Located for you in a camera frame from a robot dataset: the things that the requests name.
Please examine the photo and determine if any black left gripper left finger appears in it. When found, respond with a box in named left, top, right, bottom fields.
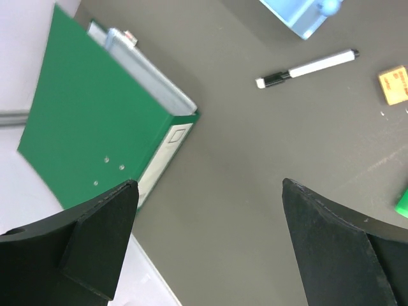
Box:
left=1, top=180, right=139, bottom=305

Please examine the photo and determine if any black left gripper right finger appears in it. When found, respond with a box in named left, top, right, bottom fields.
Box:
left=282, top=178, right=407, bottom=305

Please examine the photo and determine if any small tan eraser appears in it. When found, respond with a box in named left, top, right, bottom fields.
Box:
left=378, top=66, right=408, bottom=106

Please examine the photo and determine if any black capped whiteboard marker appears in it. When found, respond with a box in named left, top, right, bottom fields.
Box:
left=256, top=48, right=360, bottom=89

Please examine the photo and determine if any light blue end drawer bin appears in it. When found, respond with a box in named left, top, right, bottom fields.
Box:
left=260, top=0, right=342, bottom=40

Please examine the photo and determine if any green capped black highlighter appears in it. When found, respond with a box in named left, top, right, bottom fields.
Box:
left=395, top=190, right=408, bottom=218

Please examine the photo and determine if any green ring binder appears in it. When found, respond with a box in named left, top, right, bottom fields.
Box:
left=18, top=6, right=200, bottom=209

